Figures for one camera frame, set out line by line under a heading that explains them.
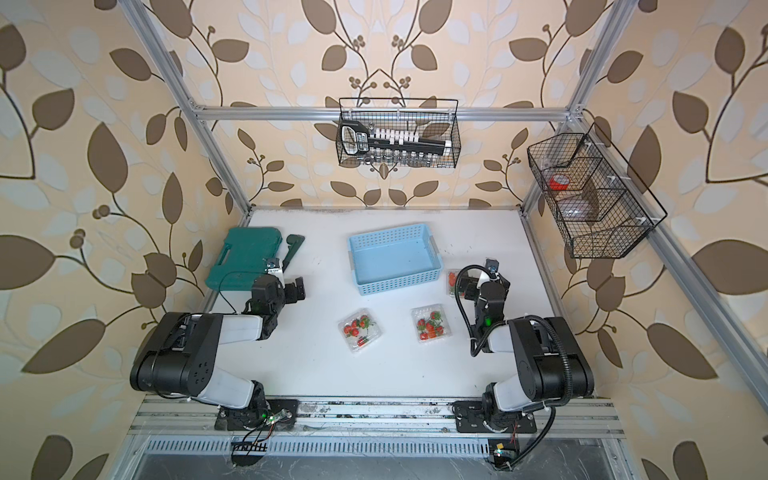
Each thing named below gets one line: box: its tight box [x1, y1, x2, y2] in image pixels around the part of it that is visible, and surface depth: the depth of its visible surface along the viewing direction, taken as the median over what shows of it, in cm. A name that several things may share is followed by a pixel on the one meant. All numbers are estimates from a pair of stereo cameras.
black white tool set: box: [340, 120, 451, 165], surface depth 86 cm
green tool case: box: [205, 227, 283, 291], surface depth 104 cm
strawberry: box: [343, 314, 370, 347], surface depth 90 cm
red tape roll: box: [550, 174, 570, 191], surface depth 84 cm
